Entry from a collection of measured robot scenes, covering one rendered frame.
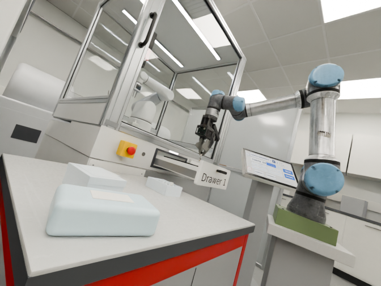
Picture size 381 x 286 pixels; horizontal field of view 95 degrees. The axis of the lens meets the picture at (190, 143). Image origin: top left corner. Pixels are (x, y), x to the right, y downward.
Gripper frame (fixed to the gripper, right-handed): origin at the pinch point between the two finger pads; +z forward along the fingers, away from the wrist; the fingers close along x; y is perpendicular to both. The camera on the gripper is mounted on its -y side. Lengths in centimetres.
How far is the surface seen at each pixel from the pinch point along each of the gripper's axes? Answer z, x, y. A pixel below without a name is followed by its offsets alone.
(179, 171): 12.2, -2.4, 11.3
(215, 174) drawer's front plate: 8.6, 10.8, -0.8
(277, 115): -92, -17, -165
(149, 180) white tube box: 18.5, 0.7, 29.9
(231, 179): 10, -59, -168
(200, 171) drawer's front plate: 9.3, 10.8, 12.2
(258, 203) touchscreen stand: 22, 8, -91
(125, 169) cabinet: 19.3, -22.9, 27.5
